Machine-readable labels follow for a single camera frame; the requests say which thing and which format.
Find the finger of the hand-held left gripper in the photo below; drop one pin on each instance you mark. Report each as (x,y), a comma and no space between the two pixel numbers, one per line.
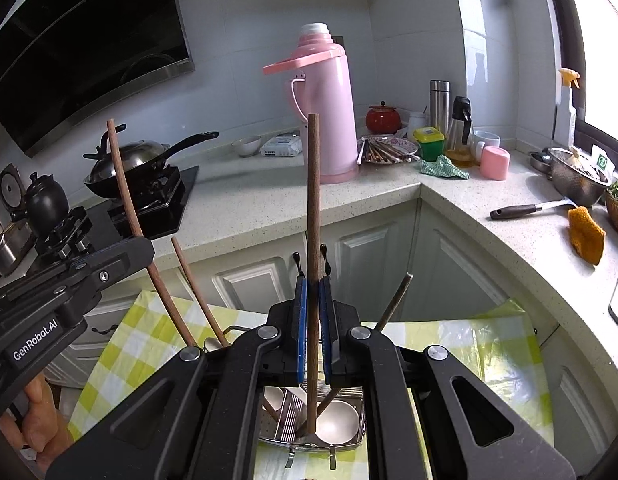
(114,262)

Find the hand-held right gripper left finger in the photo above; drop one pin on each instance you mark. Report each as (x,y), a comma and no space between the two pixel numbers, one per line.
(301,330)

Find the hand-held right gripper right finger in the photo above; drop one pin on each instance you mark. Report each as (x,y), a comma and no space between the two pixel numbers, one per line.
(326,330)

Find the dark thin chopstick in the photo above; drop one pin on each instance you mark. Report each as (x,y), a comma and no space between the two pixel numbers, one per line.
(396,300)

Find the white ceramic soup spoon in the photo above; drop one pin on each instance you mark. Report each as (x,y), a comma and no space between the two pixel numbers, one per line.
(336,425)

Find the person's left hand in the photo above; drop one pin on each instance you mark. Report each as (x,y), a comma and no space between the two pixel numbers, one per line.
(44,425)

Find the steel cooking pot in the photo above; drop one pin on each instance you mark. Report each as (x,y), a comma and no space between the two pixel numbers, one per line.
(9,250)

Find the white base cabinets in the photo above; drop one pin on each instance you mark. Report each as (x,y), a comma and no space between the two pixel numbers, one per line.
(369,260)

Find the black clay pot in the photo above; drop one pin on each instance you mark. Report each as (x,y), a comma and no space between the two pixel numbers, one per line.
(46,205)

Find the black gas stove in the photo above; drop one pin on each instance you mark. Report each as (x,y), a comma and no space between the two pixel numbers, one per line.
(174,195)

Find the black wok with lid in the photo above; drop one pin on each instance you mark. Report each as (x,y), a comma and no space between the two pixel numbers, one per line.
(134,157)

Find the grey kitchen appliance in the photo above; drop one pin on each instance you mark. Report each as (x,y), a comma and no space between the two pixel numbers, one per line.
(10,190)

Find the small white bowl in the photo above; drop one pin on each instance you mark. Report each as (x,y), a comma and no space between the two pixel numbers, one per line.
(246,146)

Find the white soft packet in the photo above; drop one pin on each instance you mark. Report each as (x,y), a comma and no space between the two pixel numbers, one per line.
(281,145)

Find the bundle of spare chopsticks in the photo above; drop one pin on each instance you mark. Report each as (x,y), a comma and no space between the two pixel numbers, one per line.
(384,152)

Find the green dish cloth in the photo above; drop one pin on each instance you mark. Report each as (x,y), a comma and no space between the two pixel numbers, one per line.
(444,167)

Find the patterned plate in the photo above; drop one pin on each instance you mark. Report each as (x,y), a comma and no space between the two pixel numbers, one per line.
(411,147)

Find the green lidded container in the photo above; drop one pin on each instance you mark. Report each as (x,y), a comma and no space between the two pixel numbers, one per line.
(429,146)

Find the red enamel pot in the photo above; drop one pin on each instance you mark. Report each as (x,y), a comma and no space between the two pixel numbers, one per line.
(383,120)

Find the pink thermos flask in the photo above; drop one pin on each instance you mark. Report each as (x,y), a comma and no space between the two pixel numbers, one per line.
(329,110)

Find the black range hood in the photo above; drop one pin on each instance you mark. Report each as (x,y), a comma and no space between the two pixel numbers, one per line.
(89,35)

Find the pink cup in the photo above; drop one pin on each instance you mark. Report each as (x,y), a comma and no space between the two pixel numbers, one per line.
(495,165)

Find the glass oil dispenser bottle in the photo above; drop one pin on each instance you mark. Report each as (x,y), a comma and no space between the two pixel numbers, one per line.
(460,135)

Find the white mug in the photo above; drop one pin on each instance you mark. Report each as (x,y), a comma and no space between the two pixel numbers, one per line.
(488,138)

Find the steel vacuum bottle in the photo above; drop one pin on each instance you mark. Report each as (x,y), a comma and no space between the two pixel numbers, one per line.
(439,105)

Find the small steel bowl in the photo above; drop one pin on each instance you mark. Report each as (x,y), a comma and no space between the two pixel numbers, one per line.
(539,161)

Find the orange cleaning cloth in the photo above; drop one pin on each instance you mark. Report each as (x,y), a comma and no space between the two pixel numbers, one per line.
(586,235)

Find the steel colander bowl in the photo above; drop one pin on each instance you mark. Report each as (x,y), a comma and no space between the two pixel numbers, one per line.
(571,180)

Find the white spray bottle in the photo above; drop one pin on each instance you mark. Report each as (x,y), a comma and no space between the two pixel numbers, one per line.
(565,115)

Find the green and white package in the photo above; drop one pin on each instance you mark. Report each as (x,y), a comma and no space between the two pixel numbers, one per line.
(603,162)

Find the kitchen window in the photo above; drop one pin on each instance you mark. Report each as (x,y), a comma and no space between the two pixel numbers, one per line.
(604,35)

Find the wall socket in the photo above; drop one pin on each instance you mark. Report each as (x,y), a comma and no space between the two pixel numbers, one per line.
(339,40)

